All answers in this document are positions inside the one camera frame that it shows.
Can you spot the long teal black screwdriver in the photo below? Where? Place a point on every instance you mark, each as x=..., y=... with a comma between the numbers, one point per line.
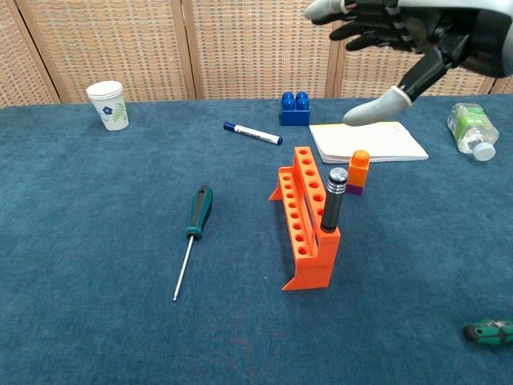
x=200, y=212

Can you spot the blue four-stud building block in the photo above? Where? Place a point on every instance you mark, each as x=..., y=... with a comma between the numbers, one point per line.
x=294, y=114

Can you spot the clear green-label plastic bottle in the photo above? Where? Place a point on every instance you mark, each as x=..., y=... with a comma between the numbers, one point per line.
x=471, y=128

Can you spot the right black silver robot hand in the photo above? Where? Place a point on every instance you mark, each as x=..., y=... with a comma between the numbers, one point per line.
x=481, y=36

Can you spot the small orange purple building block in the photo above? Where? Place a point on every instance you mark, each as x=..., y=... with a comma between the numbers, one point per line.
x=358, y=172

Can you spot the orange test tube rack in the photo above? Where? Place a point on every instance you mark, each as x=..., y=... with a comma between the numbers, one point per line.
x=312, y=268

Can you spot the short green black screwdriver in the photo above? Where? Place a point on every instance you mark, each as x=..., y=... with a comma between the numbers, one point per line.
x=491, y=333

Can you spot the blue capped white marker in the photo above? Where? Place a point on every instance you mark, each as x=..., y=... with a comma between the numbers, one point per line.
x=254, y=133

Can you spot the white floral paper cup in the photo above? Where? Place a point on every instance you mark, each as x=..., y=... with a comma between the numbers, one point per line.
x=109, y=106

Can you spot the woven wicker folding screen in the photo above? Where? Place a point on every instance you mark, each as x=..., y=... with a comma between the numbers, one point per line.
x=160, y=44

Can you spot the blue carpet table cover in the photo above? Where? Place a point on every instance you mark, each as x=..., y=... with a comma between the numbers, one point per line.
x=100, y=240

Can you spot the white yellow-edged notepad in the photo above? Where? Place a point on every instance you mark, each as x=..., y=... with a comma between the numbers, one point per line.
x=372, y=144

